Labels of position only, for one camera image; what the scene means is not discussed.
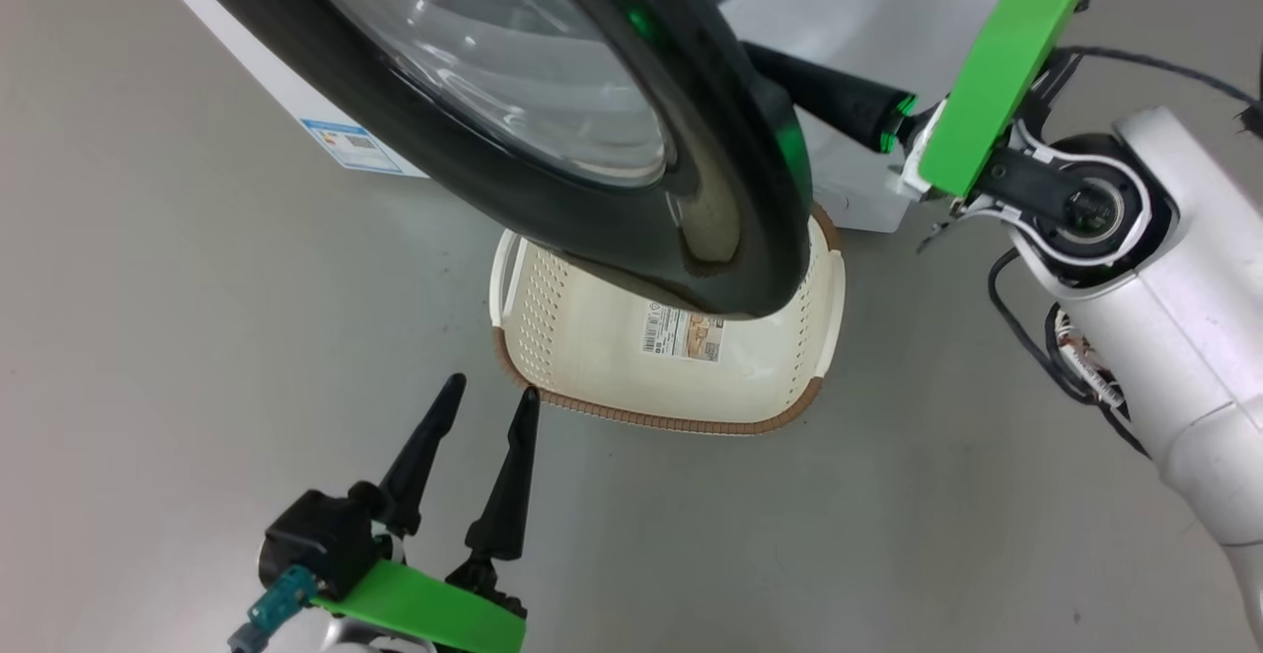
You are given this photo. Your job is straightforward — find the cream perforated laundry basket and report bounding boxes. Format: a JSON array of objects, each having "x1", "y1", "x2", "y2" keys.
[{"x1": 489, "y1": 204, "x2": 848, "y2": 437}]

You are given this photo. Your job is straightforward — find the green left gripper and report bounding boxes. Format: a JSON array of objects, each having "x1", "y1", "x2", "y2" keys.
[{"x1": 314, "y1": 373, "x2": 543, "y2": 653}]

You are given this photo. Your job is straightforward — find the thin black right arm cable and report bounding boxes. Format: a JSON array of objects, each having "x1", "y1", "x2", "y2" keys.
[{"x1": 1056, "y1": 45, "x2": 1263, "y2": 133}]

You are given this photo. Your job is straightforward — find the teal left camera connector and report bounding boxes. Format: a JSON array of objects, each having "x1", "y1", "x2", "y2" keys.
[{"x1": 229, "y1": 566, "x2": 309, "y2": 653}]

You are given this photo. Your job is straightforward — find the paper label sticker in basket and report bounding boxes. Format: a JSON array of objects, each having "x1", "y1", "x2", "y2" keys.
[{"x1": 641, "y1": 301, "x2": 725, "y2": 364}]

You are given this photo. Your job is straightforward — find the blue energy label sticker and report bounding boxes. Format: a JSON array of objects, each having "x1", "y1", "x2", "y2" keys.
[{"x1": 301, "y1": 118, "x2": 405, "y2": 177}]

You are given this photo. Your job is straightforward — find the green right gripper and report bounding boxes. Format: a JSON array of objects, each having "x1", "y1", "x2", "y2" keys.
[{"x1": 740, "y1": 0, "x2": 1096, "y2": 202}]

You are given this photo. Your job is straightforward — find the black looped right arm cable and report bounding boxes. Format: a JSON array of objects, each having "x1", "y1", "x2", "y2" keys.
[{"x1": 987, "y1": 248, "x2": 1151, "y2": 459}]

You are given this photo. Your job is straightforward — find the black round glass washer door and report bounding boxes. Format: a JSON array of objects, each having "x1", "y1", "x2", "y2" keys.
[{"x1": 163, "y1": 0, "x2": 815, "y2": 320}]

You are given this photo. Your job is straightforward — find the white front-load washing machine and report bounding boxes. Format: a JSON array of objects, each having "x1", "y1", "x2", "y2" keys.
[{"x1": 128, "y1": 0, "x2": 973, "y2": 235}]

